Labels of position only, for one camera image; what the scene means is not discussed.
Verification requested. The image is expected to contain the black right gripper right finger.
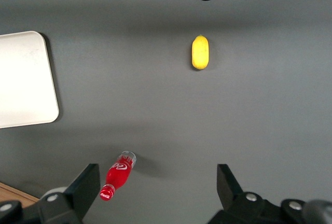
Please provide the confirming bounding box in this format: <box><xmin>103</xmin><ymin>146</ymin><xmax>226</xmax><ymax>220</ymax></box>
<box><xmin>207</xmin><ymin>163</ymin><xmax>283</xmax><ymax>224</ymax></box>

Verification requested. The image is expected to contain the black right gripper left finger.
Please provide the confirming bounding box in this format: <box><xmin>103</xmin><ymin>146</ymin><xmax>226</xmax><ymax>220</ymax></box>
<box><xmin>38</xmin><ymin>163</ymin><xmax>101</xmax><ymax>224</ymax></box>

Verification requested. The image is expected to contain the beige plastic tray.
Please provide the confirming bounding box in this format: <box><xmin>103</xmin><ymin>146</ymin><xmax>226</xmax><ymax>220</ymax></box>
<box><xmin>0</xmin><ymin>31</ymin><xmax>60</xmax><ymax>130</ymax></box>

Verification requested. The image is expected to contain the red cola bottle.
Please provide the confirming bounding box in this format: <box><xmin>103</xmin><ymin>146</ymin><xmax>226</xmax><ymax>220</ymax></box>
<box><xmin>100</xmin><ymin>150</ymin><xmax>137</xmax><ymax>202</ymax></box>

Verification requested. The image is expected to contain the grey table mat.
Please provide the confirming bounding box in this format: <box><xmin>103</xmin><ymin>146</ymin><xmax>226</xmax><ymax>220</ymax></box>
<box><xmin>0</xmin><ymin>0</ymin><xmax>332</xmax><ymax>224</ymax></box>

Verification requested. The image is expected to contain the yellow lemon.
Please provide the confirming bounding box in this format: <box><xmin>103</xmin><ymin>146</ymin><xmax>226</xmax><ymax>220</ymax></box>
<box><xmin>191</xmin><ymin>35</ymin><xmax>210</xmax><ymax>71</ymax></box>

